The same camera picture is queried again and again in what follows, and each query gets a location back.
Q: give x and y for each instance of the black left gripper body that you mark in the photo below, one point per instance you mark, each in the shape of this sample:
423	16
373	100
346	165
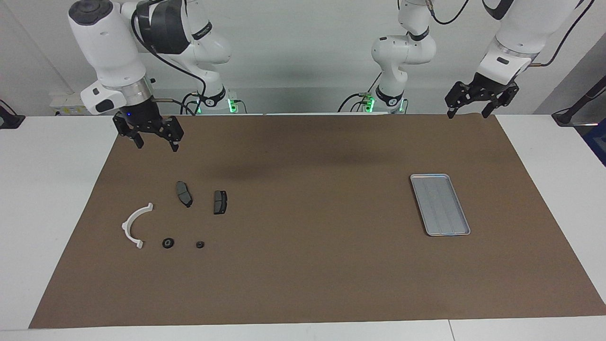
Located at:
483	89

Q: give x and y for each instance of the long dark brake pad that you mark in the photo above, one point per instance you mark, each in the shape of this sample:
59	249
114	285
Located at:
183	193

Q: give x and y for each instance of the black table clamp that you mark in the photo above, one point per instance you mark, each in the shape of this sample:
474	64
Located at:
12	121

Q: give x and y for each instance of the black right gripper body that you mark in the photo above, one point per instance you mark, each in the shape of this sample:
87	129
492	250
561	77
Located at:
144	116

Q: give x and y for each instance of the short dark brake pad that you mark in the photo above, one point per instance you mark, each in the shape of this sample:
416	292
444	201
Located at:
220	202

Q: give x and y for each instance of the brown table mat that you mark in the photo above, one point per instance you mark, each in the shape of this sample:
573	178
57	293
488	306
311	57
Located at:
303	260

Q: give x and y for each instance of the blue box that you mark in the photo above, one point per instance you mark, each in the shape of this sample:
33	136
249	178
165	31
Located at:
597	142

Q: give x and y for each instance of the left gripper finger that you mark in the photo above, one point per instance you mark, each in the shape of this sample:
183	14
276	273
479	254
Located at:
507	94
454	97

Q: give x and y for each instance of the silver metal tray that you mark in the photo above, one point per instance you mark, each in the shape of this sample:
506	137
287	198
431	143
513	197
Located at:
440	208

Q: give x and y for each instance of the white curved plastic bracket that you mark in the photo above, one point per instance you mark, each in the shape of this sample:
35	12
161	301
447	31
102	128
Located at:
126	227

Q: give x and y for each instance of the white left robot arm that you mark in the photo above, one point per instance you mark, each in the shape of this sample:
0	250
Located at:
402	52

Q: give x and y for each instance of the large black bearing gear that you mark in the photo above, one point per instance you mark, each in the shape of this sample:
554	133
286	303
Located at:
164	243

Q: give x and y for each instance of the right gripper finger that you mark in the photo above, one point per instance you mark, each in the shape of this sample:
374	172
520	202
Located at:
123	125
173	130

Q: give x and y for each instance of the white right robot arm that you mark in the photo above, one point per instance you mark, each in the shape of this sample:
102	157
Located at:
104	42

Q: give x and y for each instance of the white power strip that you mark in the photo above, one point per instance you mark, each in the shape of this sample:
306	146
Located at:
66	104

